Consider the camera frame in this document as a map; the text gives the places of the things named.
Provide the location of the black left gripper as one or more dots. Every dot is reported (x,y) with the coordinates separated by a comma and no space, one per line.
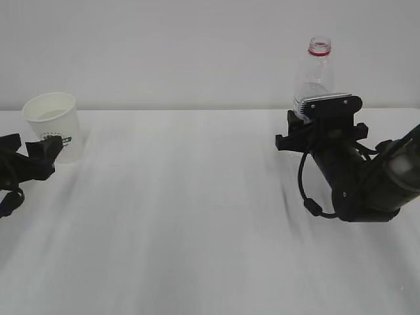
(38,165)

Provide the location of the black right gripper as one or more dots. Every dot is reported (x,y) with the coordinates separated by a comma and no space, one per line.
(325,131)

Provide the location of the white paper cup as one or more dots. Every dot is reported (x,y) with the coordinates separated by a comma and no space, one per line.
(55,114)

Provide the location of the Nongfu Spring water bottle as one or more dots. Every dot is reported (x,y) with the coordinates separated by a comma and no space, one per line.
(314,76)

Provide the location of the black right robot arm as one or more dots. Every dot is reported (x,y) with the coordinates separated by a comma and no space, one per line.
(366,185)

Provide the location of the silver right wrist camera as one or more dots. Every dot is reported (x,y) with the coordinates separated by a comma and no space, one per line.
(324,105)

